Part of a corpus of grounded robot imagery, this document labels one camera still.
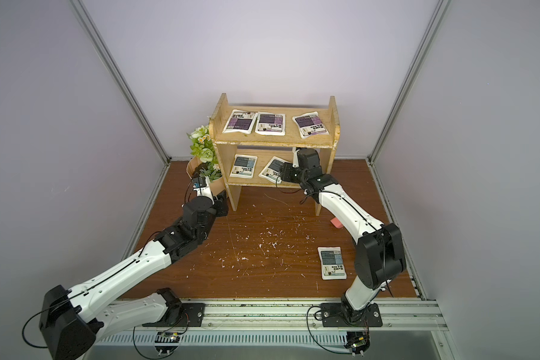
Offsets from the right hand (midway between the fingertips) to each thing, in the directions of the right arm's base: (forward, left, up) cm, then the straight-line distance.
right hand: (284, 160), depth 83 cm
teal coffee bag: (+1, +17, -4) cm, 17 cm away
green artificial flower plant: (+4, +32, +4) cm, 32 cm away
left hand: (-14, +21, -1) cm, 26 cm away
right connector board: (-53, -24, -28) cm, 65 cm away
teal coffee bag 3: (-29, -19, -26) cm, 44 cm away
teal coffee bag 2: (-2, +5, -4) cm, 6 cm away
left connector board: (-54, +38, -28) cm, 72 cm away
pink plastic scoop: (-12, -22, -26) cm, 36 cm away
